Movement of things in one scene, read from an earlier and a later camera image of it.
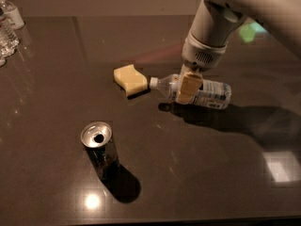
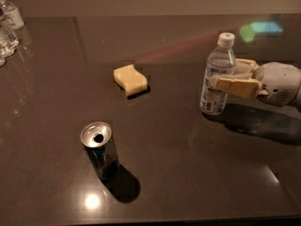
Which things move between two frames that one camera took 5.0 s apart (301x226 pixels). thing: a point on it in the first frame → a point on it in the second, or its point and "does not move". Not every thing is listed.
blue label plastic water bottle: x=213 y=93 → x=222 y=61
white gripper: x=200 y=56 → x=279 y=82
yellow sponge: x=130 y=79 does not move
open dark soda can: x=97 y=137 does not move
